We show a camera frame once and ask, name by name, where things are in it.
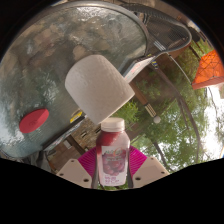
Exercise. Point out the orange patio umbrella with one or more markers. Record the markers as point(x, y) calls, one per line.
point(210, 71)

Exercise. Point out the white cylindrical cup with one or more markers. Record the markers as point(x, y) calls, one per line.
point(96, 86)

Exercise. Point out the flat round red coaster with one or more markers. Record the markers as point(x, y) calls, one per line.
point(33, 120)

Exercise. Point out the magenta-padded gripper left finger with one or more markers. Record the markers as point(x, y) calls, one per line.
point(76, 170)

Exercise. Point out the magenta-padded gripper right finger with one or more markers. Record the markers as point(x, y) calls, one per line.
point(146, 170)

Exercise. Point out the grey wicker armchair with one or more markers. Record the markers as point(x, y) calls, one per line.
point(166, 30)

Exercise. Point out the pink juice bottle white cap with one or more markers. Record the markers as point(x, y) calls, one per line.
point(112, 156)

